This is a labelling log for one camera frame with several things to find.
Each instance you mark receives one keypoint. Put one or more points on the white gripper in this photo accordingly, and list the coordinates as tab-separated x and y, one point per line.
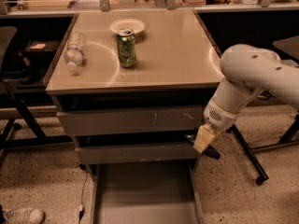
219	117

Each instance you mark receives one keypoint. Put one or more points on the dark blue rxbar wrapper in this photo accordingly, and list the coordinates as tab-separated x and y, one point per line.
211	152

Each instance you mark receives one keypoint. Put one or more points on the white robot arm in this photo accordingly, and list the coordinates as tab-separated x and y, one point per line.
247	72

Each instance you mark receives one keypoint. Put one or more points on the grey top drawer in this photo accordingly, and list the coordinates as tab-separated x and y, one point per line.
131	120

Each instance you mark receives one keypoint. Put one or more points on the grey middle drawer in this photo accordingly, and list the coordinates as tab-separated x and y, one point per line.
137	153

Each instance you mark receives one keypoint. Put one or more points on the grey open bottom drawer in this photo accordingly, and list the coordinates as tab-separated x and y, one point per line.
158	192

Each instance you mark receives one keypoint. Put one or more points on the grey drawer cabinet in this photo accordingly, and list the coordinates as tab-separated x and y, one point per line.
176	65

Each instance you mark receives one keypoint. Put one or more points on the black wheeled stand leg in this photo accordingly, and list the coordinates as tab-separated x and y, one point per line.
290	137

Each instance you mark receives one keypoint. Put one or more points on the green soda can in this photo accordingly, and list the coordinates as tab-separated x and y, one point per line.
126	47

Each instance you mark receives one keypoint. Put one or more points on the white paper plate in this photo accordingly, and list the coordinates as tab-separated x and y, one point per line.
136	26

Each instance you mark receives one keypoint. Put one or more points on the clear plastic water bottle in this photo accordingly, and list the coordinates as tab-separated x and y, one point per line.
74	53

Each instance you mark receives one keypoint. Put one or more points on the black box with note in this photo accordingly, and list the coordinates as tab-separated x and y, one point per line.
42	46

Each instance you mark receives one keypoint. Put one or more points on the white sneaker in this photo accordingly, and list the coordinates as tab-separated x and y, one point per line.
23	216

